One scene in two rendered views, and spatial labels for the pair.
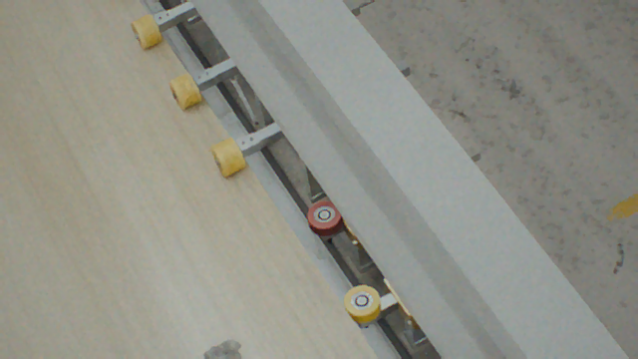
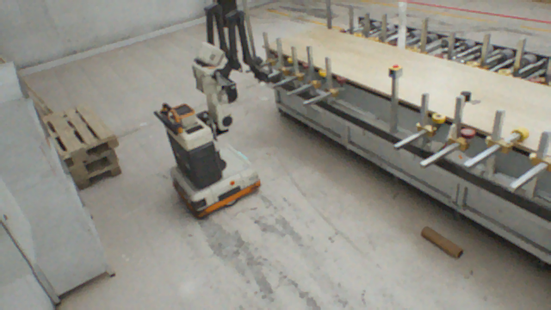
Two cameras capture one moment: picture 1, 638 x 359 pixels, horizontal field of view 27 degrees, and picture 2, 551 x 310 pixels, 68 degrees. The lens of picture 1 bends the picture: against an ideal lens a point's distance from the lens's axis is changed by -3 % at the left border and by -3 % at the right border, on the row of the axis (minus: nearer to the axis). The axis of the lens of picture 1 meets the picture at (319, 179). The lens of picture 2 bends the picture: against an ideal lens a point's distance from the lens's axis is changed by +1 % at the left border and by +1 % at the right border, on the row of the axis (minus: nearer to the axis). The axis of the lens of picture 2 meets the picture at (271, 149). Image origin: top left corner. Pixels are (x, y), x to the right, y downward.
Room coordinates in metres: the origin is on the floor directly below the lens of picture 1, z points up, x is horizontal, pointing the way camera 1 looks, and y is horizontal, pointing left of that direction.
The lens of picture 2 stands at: (3.74, -1.53, 2.35)
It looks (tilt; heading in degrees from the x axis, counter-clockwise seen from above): 32 degrees down; 172
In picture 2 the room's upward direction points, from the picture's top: 9 degrees counter-clockwise
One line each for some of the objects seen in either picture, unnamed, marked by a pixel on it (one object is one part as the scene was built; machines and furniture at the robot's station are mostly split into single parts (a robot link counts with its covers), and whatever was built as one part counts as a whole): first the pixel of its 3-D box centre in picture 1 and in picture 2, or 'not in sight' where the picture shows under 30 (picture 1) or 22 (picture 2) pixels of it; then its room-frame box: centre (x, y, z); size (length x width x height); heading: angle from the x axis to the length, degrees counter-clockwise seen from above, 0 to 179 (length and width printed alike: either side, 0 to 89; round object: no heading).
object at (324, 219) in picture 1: (327, 227); (467, 139); (1.84, 0.00, 0.85); 0.08 x 0.08 x 0.11
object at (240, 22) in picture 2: not in sight; (244, 39); (0.62, -1.15, 1.41); 0.11 x 0.06 x 0.43; 19
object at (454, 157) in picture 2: not in sight; (447, 152); (1.80, -0.10, 0.75); 0.26 x 0.01 x 0.10; 19
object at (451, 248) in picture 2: not in sight; (442, 242); (1.91, -0.14, 0.04); 0.30 x 0.08 x 0.08; 19
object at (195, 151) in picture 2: not in sight; (195, 143); (0.59, -1.74, 0.59); 0.55 x 0.34 x 0.83; 19
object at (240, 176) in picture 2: not in sight; (214, 177); (0.56, -1.65, 0.16); 0.67 x 0.64 x 0.25; 109
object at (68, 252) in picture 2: not in sight; (34, 182); (0.96, -2.92, 0.78); 0.90 x 0.45 x 1.55; 19
